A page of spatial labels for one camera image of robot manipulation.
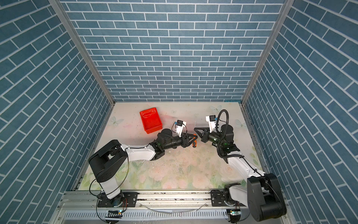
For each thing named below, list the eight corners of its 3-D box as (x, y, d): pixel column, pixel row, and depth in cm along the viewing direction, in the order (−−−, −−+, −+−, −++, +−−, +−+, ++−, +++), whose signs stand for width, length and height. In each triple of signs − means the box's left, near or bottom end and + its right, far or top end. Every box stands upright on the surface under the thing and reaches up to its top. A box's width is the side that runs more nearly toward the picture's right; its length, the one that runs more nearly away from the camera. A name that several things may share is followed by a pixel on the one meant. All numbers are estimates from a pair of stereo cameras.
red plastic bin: (146, 135, 102) (145, 131, 98) (141, 115, 114) (139, 111, 110) (164, 129, 106) (163, 125, 102) (157, 111, 118) (156, 107, 114)
